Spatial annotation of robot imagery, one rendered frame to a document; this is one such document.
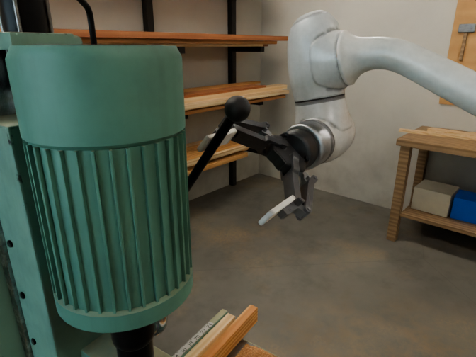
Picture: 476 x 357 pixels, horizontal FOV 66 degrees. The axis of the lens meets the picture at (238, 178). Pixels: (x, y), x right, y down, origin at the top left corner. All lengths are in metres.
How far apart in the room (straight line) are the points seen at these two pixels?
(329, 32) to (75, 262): 0.57
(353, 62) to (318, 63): 0.06
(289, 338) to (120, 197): 1.89
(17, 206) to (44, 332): 0.20
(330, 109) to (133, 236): 0.47
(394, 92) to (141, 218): 3.37
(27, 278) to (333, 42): 0.62
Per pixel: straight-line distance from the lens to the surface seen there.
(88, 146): 0.37
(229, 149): 3.36
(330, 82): 0.73
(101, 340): 0.66
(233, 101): 0.48
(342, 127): 0.75
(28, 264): 0.57
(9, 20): 0.54
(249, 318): 0.87
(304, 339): 2.21
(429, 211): 3.30
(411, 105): 3.62
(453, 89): 0.70
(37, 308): 0.61
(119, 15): 3.16
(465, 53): 3.49
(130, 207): 0.39
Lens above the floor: 1.50
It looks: 20 degrees down
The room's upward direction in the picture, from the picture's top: straight up
